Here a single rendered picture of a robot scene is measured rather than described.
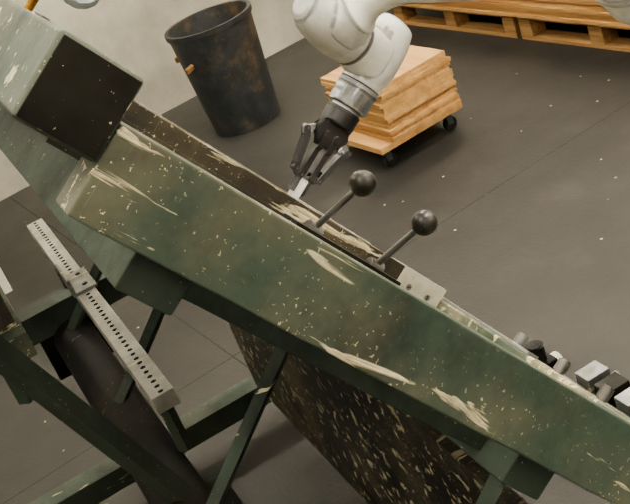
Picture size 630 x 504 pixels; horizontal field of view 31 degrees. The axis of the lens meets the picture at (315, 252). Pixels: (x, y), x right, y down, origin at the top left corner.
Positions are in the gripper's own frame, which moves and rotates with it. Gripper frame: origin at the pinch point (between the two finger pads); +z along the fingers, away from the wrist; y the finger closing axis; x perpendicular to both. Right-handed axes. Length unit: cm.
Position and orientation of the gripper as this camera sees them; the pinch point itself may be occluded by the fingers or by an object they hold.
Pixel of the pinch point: (294, 192)
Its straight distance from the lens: 235.6
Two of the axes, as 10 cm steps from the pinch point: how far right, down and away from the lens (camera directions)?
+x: 4.1, 2.8, -8.7
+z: -5.2, 8.6, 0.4
